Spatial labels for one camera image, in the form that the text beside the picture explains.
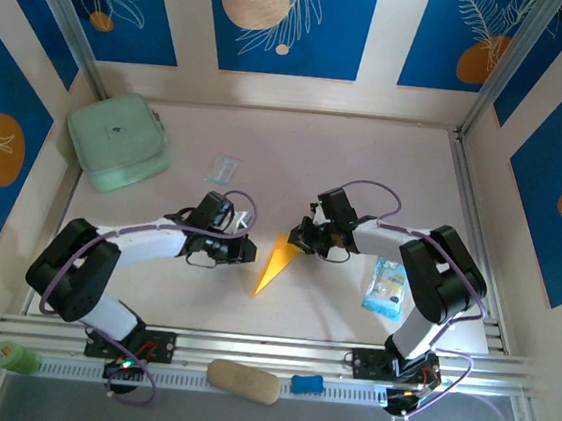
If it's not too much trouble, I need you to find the orange paper sheet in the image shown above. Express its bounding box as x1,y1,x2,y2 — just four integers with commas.
250,229,305,305

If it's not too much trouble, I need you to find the blue white tissue packet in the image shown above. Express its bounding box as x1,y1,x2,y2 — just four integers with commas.
359,254,411,324

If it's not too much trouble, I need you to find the small clear plastic packet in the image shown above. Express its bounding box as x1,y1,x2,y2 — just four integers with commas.
203,150,244,188

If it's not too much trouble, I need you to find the beige oblong case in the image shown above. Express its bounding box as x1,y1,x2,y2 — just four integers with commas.
204,357,285,407

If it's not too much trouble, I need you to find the blue bone-shaped eraser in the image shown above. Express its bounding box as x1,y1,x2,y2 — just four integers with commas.
289,372,328,398

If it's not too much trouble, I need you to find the mint green zip case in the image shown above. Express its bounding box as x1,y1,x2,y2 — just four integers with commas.
59,86,178,200

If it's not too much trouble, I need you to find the green bottle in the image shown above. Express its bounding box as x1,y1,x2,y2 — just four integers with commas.
0,339,45,377

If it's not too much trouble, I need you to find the purple cable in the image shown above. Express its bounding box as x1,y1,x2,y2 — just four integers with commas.
317,177,503,421
28,170,262,418

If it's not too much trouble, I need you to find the aluminium rail frame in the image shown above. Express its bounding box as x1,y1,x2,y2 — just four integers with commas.
0,302,551,403

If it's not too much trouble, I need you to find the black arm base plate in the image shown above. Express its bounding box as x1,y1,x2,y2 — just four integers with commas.
349,346,443,389
83,323,179,366

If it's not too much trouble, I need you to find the slotted grey cable duct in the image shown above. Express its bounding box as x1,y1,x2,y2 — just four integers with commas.
34,348,392,415

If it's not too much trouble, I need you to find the aluminium side rail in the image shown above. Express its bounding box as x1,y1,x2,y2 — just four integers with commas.
426,130,529,356

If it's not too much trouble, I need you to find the black controller board with wires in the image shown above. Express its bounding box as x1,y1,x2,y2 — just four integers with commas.
382,384,444,421
99,355,147,398

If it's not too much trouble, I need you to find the aluminium corner post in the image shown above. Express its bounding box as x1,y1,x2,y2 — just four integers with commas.
7,0,119,102
454,0,562,149

